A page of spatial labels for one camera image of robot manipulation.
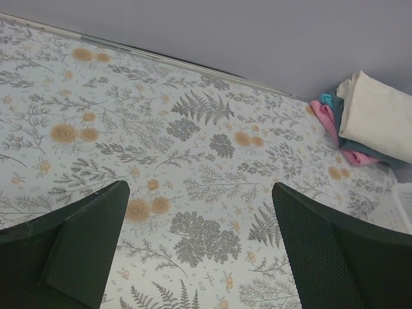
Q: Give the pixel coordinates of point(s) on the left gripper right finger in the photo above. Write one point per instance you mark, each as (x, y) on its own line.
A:
(339, 261)

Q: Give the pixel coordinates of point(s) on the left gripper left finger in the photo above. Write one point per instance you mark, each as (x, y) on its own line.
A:
(62, 259)

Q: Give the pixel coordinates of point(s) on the white plastic basket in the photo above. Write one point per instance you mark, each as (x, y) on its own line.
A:
(401, 206)

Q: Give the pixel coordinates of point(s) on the teal folded t shirt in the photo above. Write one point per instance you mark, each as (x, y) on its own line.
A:
(345, 144)

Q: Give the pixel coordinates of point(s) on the pink folded t shirt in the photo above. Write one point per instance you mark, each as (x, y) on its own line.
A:
(325, 116)

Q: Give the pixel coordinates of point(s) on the cream folded t shirt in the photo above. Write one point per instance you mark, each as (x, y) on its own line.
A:
(376, 115)

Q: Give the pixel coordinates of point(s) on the light blue folded cloth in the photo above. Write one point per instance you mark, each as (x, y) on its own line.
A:
(326, 98)

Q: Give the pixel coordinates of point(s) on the floral table mat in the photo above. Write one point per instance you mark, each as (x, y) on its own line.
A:
(200, 155)

